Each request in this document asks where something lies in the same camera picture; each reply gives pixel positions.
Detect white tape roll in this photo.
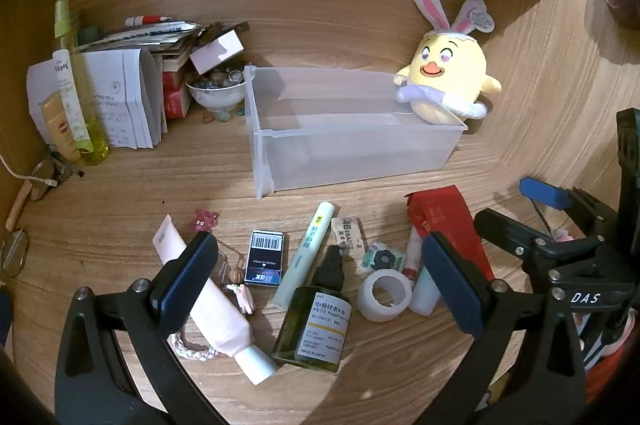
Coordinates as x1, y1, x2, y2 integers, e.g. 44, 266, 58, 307
358, 269, 413, 322

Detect tan eraser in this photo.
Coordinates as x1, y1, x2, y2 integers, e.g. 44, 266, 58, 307
329, 216, 365, 276

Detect long mint green tube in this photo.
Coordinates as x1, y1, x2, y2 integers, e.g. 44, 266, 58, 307
273, 201, 335, 310

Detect pastel braided bracelet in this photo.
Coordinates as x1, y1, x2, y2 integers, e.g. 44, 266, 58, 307
167, 330, 236, 362

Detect pink cream tube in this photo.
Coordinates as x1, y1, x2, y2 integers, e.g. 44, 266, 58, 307
152, 214, 278, 386

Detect pink bear charm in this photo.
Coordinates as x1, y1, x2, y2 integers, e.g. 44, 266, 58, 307
190, 210, 221, 233

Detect short mint white tube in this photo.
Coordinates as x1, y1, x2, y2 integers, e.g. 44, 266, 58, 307
411, 267, 441, 317

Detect clear plastic storage bin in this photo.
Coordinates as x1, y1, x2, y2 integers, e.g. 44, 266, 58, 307
243, 65, 469, 200

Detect yellow green spray bottle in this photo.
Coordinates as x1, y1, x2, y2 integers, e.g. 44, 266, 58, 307
52, 0, 111, 166

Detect folded white paper stack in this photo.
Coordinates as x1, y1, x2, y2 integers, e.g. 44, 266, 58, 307
27, 49, 168, 150

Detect yellow chick plush toy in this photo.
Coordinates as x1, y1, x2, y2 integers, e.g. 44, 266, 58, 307
392, 0, 502, 126

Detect red carton box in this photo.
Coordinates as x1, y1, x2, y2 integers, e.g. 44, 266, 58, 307
405, 185, 496, 283

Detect white porcelain bowl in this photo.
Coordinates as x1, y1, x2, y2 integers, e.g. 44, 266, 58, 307
186, 65, 247, 113

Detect pile of glass pebbles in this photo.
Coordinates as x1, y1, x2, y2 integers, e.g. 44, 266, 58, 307
192, 66, 246, 90

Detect blue staple box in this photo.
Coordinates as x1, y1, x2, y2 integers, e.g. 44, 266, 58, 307
245, 230, 287, 287

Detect white red lip balm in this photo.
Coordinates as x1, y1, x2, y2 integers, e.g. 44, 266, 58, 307
402, 225, 426, 281

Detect pink keychain charm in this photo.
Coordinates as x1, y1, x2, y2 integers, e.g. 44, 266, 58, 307
225, 282, 255, 313

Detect dark eyeglasses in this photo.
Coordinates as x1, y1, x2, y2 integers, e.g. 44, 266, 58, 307
32, 152, 86, 200

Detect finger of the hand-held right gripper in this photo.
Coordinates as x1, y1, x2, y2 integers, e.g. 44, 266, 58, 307
473, 208, 608, 268
519, 176, 622, 246

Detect stack of booklets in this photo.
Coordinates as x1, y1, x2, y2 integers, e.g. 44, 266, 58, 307
97, 21, 251, 73

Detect dark green pump bottle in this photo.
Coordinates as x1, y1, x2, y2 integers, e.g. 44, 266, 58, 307
271, 245, 355, 374

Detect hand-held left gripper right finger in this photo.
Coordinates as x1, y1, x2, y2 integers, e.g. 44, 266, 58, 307
420, 232, 588, 425

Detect red white carton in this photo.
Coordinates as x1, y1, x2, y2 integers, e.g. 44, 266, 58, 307
165, 90, 193, 120
162, 72, 188, 93

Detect small white box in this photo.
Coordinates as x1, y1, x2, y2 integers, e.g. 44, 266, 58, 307
189, 30, 246, 76

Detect yellow orange tube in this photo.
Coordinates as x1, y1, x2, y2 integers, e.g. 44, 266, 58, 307
40, 94, 83, 163

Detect white cable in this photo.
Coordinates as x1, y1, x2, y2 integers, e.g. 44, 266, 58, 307
0, 155, 57, 186

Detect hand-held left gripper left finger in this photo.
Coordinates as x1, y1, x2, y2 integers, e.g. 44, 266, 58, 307
54, 231, 236, 425

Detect green flower print eraser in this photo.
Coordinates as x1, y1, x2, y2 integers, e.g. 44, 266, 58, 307
361, 241, 410, 278

